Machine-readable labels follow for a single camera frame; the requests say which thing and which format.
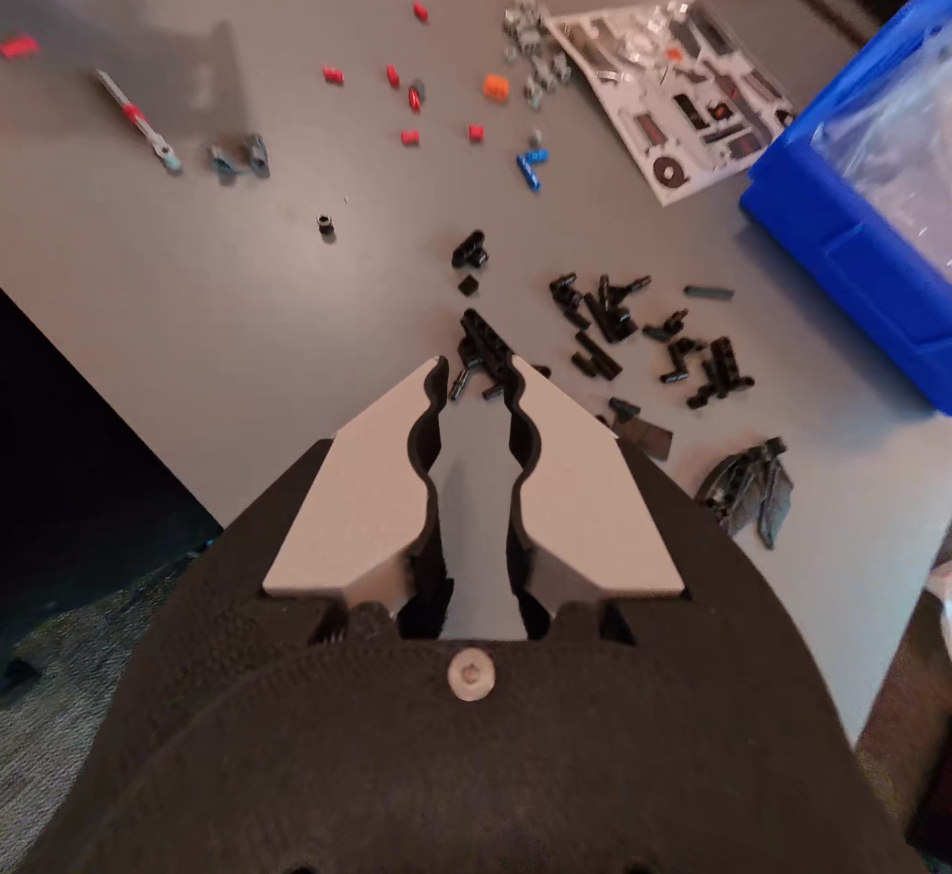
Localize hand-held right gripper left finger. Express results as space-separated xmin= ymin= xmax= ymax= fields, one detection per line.
xmin=262 ymin=356 xmax=451 ymax=618

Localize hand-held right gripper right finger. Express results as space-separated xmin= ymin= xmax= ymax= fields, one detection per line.
xmin=508 ymin=352 xmax=686 ymax=620

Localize black lego beam with pins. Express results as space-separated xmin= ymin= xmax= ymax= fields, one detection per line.
xmin=448 ymin=307 xmax=516 ymax=404

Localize dark grey lego panel piece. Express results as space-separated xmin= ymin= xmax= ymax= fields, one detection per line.
xmin=207 ymin=133 xmax=271 ymax=182

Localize long grey lego axle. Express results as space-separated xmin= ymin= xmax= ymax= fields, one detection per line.
xmin=94 ymin=68 xmax=182 ymax=174

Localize black curved lego panel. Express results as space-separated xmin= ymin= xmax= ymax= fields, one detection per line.
xmin=696 ymin=437 xmax=788 ymax=537

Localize dark slim lego panel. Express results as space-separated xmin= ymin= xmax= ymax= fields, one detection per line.
xmin=756 ymin=455 xmax=795 ymax=550

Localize scattered black lego pieces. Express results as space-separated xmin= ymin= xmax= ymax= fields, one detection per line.
xmin=448 ymin=229 xmax=757 ymax=463

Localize lego sticker sheet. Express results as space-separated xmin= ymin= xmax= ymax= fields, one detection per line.
xmin=543 ymin=0 xmax=801 ymax=208

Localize scattered small red lego bushes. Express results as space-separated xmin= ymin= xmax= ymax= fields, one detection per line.
xmin=321 ymin=0 xmax=486 ymax=148

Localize blue plastic bin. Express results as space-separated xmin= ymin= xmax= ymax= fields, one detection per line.
xmin=738 ymin=0 xmax=952 ymax=416

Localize pile of light grey connectors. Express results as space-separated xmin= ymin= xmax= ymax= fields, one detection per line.
xmin=501 ymin=0 xmax=573 ymax=110

